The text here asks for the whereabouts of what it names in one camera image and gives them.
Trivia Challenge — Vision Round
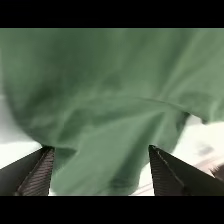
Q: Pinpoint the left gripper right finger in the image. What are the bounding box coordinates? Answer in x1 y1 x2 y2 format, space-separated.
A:
147 144 224 197

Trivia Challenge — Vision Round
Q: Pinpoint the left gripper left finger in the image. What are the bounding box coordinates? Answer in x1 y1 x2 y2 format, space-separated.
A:
0 145 56 197

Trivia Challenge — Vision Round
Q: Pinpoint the green T-shirt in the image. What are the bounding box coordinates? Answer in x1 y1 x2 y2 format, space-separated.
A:
0 27 224 197

